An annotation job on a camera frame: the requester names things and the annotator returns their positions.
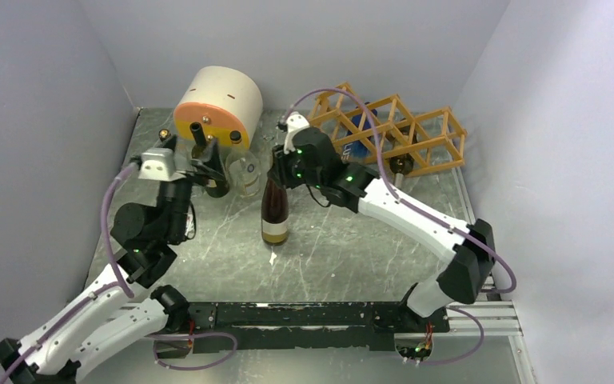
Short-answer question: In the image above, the clear bottle black cap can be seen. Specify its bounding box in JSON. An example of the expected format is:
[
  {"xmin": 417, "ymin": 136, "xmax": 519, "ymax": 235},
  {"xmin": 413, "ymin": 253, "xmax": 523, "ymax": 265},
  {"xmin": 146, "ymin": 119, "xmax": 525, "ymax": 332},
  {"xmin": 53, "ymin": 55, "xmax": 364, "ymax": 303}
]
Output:
[{"xmin": 158, "ymin": 129, "xmax": 177, "ymax": 150}]

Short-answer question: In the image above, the dark green wine bottle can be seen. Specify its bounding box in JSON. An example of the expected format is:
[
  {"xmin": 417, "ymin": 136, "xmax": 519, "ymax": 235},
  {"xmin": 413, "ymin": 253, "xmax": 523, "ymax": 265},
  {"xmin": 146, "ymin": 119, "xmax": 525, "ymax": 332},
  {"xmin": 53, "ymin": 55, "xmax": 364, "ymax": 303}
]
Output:
[{"xmin": 189, "ymin": 122, "xmax": 229, "ymax": 198}]

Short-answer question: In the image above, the dark bottle gold foil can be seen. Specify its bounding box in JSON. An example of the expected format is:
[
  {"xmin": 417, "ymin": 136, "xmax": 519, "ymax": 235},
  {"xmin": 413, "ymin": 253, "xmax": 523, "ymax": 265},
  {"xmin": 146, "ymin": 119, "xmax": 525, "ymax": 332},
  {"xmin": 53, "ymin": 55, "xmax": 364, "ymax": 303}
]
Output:
[{"xmin": 261, "ymin": 171, "xmax": 289, "ymax": 246}]

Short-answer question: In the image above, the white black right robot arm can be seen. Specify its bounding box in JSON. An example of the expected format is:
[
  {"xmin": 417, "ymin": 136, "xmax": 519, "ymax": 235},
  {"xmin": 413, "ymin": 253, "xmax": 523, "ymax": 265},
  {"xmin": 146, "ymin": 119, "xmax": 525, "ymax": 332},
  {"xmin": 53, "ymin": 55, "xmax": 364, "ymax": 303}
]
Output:
[{"xmin": 269, "ymin": 126, "xmax": 495, "ymax": 331}]

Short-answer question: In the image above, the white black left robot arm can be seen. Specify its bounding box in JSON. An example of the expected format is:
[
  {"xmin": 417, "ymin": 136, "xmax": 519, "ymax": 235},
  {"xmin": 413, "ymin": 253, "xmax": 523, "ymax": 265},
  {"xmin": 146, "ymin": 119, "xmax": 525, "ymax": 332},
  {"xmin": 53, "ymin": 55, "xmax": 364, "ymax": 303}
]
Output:
[{"xmin": 0, "ymin": 130, "xmax": 225, "ymax": 383}]

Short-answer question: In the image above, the blue labelled clear bottle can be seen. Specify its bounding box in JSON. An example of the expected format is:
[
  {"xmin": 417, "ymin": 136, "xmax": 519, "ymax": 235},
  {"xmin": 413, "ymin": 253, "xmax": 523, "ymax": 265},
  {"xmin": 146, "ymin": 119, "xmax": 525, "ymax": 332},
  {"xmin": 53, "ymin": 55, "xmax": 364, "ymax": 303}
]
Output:
[{"xmin": 341, "ymin": 113, "xmax": 371, "ymax": 163}]

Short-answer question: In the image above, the wooden wine rack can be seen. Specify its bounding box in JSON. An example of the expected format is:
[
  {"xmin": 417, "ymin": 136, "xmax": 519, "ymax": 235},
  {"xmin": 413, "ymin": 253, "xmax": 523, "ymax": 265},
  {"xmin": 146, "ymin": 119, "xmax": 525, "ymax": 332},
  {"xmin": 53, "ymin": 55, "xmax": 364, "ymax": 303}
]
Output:
[{"xmin": 308, "ymin": 91, "xmax": 467, "ymax": 178}]

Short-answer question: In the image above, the white orange yellow bread box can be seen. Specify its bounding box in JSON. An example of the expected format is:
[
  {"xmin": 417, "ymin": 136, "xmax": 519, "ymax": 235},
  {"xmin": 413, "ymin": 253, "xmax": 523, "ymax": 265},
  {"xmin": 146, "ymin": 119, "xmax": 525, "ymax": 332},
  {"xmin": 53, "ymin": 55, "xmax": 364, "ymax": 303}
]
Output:
[{"xmin": 173, "ymin": 66, "xmax": 263, "ymax": 148}]

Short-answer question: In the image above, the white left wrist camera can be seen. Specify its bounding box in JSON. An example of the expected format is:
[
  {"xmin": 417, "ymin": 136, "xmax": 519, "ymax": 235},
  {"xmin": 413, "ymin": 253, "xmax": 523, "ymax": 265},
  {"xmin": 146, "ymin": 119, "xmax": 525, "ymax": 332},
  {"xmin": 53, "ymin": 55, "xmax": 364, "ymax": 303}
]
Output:
[{"xmin": 130, "ymin": 147, "xmax": 185, "ymax": 182}]

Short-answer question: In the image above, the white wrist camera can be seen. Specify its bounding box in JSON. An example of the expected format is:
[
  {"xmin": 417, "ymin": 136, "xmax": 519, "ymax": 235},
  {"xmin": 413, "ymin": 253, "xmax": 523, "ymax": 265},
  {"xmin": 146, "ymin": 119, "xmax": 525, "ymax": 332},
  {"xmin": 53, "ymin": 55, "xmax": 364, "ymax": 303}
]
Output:
[
  {"xmin": 130, "ymin": 147, "xmax": 185, "ymax": 182},
  {"xmin": 277, "ymin": 111, "xmax": 310, "ymax": 154}
]

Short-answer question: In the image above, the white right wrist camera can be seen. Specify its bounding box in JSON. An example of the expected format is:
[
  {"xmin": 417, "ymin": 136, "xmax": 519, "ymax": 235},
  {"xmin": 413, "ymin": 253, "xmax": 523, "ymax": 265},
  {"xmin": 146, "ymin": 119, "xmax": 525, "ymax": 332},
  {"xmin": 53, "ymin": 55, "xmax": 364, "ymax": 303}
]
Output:
[{"xmin": 277, "ymin": 111, "xmax": 310, "ymax": 154}]

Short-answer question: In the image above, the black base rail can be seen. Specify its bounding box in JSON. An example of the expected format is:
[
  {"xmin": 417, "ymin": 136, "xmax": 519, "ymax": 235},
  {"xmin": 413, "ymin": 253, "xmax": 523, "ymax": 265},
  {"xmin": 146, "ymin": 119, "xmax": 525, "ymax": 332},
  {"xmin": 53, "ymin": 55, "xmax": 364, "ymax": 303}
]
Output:
[{"xmin": 161, "ymin": 302, "xmax": 450, "ymax": 354}]

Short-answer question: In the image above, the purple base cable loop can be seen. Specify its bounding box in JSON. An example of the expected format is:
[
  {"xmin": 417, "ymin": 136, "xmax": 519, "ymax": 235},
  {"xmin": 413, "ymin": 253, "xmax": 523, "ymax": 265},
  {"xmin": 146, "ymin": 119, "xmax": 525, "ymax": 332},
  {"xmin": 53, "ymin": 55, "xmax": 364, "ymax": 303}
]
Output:
[{"xmin": 148, "ymin": 330, "xmax": 239, "ymax": 372}]

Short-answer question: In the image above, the aluminium frame rail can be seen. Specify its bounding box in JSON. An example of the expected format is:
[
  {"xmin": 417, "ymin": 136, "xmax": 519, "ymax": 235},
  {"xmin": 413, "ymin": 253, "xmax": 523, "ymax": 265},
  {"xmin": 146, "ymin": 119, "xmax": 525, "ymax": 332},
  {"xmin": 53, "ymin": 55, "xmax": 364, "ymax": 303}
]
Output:
[{"xmin": 39, "ymin": 302, "xmax": 538, "ymax": 384}]

